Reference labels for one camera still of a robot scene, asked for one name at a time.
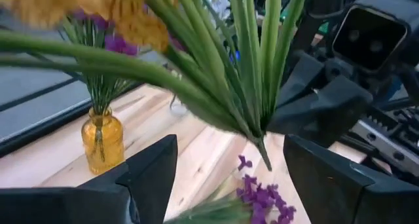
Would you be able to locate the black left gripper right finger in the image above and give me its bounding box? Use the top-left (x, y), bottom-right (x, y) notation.
top-left (283, 134), bottom-right (419, 224)

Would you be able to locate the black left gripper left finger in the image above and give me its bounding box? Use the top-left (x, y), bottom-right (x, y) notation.
top-left (0, 134), bottom-right (179, 224)

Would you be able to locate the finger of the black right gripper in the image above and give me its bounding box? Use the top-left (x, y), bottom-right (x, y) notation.
top-left (276, 52), bottom-right (328, 109)
top-left (266, 75), bottom-right (374, 149)

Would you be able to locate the purple artificial flower stem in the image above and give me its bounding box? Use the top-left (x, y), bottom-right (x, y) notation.
top-left (163, 155), bottom-right (297, 224)
top-left (60, 9), bottom-right (184, 117)

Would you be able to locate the purple artificial flower bunch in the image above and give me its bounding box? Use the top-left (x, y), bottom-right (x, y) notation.
top-left (0, 0), bottom-right (310, 172)

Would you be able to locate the yellow glass vase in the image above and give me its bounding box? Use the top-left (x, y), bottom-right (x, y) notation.
top-left (81, 106), bottom-right (126, 176)

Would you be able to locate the slim clear glass vase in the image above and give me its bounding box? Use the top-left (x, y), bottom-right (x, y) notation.
top-left (169, 92), bottom-right (189, 116)

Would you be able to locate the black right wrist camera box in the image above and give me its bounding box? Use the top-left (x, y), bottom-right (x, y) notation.
top-left (331, 0), bottom-right (419, 75)

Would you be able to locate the black aluminium table frame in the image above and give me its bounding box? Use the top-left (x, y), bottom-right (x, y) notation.
top-left (0, 76), bottom-right (141, 158)

